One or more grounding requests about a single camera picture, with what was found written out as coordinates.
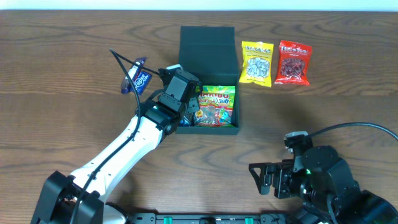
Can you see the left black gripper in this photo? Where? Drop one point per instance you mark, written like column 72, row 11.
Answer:
column 191, row 106

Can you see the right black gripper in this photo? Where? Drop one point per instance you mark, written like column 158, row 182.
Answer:
column 277, row 178

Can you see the Haribo sour gummies bag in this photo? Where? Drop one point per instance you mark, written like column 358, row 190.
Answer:
column 216, row 106

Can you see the blue Eclipse mints box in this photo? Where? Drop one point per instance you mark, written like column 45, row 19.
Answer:
column 141, row 82

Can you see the yellow Hacks candy bag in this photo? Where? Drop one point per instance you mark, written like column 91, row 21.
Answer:
column 257, row 60

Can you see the red Hacks candy bag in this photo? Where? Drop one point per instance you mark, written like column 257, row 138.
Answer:
column 293, row 63

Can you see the blue Oreo cookie pack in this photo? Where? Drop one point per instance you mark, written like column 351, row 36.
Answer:
column 187, row 120

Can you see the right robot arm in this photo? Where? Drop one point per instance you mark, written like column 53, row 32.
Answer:
column 324, row 182

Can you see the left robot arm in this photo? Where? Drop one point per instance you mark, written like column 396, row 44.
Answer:
column 82, row 196

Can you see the dark green open box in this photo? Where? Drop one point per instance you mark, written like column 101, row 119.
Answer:
column 210, row 54

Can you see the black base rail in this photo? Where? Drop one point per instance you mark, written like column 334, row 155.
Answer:
column 152, row 218

